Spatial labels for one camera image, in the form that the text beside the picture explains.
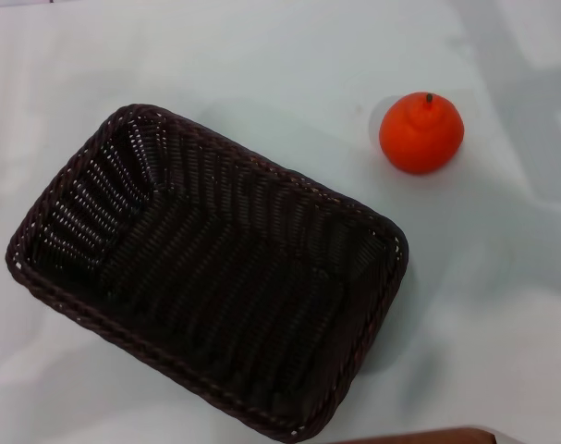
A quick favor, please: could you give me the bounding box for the brown wooden edge strip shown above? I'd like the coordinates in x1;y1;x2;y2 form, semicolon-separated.
333;424;499;444

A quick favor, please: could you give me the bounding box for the orange toy tangerine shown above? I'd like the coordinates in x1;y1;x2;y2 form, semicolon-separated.
378;91;466;176

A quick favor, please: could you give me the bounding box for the black woven rectangular basket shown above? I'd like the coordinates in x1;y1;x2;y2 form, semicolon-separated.
4;103;409;444

